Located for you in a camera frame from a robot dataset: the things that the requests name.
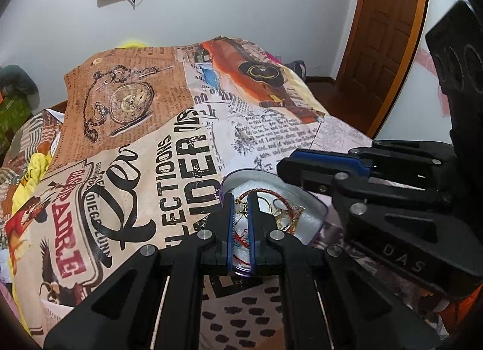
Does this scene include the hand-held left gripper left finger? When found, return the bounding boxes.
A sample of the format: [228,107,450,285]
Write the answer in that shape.
[43,193,236,350]

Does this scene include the orange garment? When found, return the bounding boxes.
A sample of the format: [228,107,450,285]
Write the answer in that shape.
[434,290,477,337]

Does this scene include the newspaper print blanket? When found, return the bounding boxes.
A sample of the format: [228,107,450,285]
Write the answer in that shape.
[0,35,453,350]

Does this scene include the brown wooden door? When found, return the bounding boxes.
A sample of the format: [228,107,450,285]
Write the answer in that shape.
[336,0,431,139]

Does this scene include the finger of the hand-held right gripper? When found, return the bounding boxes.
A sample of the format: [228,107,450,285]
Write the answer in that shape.
[277,157,452,219]
[292,140,455,189]

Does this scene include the green patterned cloth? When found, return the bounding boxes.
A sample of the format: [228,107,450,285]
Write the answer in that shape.
[0,93,31,143]

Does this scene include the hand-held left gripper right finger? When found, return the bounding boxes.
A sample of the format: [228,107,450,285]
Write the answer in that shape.
[247,192,442,350]

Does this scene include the yellow cloth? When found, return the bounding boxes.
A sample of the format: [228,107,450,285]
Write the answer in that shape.
[0,152,50,336]

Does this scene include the dark grey jacket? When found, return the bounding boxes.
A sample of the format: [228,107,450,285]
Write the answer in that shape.
[0,65,40,109]

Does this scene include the clear plastic jewelry box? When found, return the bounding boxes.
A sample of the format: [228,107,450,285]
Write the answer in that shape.
[221,169,327,279]

